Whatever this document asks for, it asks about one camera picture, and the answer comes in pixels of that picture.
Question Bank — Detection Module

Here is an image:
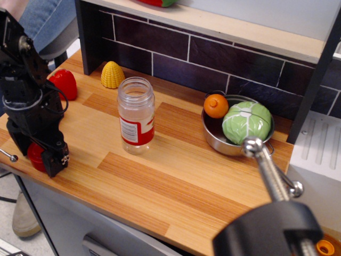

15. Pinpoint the small steel pot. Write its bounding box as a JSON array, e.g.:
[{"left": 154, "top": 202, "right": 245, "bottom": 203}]
[{"left": 201, "top": 91, "right": 274, "bottom": 156}]

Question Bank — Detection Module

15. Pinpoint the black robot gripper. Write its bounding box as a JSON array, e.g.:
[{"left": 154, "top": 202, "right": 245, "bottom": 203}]
[{"left": 2, "top": 85, "right": 69, "bottom": 178}]

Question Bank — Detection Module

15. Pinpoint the wooden shelf board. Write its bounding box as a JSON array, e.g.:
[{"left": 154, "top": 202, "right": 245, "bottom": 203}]
[{"left": 93, "top": 1, "right": 325, "bottom": 63}]

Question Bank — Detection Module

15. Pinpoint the orange toy fruit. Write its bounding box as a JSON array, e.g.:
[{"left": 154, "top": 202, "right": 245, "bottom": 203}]
[{"left": 204, "top": 94, "right": 229, "bottom": 119}]

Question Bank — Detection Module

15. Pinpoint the black metal clamp with screw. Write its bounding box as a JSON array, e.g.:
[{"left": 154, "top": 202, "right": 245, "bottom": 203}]
[{"left": 213, "top": 137, "right": 323, "bottom": 255}]

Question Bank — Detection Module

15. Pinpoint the person leg in jeans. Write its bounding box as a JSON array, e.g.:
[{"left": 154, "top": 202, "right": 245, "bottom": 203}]
[{"left": 1, "top": 0, "right": 76, "bottom": 52}]

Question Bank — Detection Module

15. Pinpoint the white toy sink unit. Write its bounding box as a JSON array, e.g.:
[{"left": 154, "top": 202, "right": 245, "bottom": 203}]
[{"left": 289, "top": 39, "right": 341, "bottom": 185}]

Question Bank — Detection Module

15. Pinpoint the small metal clamp rod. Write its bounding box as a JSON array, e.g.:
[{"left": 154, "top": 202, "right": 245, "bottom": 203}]
[{"left": 0, "top": 149, "right": 18, "bottom": 163}]

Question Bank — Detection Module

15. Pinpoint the beige shoe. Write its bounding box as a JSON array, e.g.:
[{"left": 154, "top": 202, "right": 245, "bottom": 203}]
[{"left": 12, "top": 192, "right": 41, "bottom": 238}]

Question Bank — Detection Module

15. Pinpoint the black shelf post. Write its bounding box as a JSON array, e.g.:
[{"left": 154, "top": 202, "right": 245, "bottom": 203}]
[{"left": 287, "top": 6, "right": 340, "bottom": 144}]

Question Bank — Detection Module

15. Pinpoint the grey drawer handle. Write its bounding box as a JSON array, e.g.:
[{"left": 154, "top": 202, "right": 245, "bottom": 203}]
[{"left": 82, "top": 236, "right": 117, "bottom": 256}]

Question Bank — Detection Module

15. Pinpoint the red toy bell pepper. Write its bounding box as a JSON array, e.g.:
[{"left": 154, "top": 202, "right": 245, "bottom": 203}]
[{"left": 48, "top": 69, "right": 77, "bottom": 101}]

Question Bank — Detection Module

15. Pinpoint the yellow toy corn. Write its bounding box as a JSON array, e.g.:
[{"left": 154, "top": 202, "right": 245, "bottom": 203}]
[{"left": 101, "top": 61, "right": 125, "bottom": 89}]

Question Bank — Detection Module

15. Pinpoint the red plastic cap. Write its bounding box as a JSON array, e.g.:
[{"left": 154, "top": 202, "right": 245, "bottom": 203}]
[{"left": 27, "top": 142, "right": 46, "bottom": 172}]

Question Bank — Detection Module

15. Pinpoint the green toy cabbage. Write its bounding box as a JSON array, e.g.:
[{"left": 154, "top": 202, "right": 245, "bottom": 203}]
[{"left": 222, "top": 101, "right": 272, "bottom": 145}]

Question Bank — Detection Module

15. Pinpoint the orange plastic ring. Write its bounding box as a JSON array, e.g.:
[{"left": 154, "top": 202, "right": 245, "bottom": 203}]
[{"left": 315, "top": 239, "right": 335, "bottom": 256}]

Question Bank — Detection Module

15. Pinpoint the clear plastic jar red label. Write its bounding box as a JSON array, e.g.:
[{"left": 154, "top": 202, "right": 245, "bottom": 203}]
[{"left": 117, "top": 77, "right": 155, "bottom": 155}]

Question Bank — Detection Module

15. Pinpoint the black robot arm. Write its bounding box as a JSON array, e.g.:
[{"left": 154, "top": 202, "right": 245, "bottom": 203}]
[{"left": 1, "top": 9, "right": 69, "bottom": 177}]

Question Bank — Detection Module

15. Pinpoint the red green toy on shelf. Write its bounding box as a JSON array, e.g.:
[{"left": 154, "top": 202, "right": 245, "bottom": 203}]
[{"left": 139, "top": 0, "right": 177, "bottom": 7}]

